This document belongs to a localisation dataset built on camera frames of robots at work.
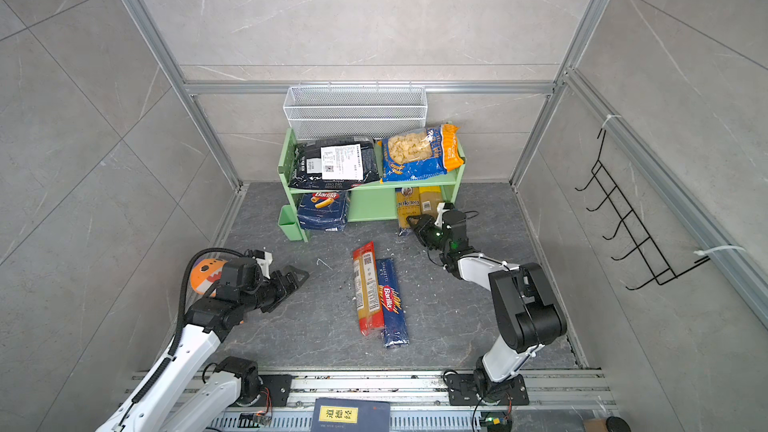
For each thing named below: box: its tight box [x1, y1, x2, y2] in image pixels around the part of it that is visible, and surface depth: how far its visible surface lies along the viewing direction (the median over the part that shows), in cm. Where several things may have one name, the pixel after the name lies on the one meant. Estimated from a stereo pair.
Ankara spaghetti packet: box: [395, 186, 421, 230], surface depth 97 cm
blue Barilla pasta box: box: [297, 191, 349, 232], surface depth 90 cm
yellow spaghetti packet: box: [419, 186, 442, 220], surface depth 99 cm
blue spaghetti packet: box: [376, 258, 410, 348], surface depth 85 cm
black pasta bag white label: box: [289, 137, 380, 189], surface depth 81 cm
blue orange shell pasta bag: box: [380, 123, 465, 183], surface depth 83 cm
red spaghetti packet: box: [352, 242, 386, 336], surface depth 87 cm
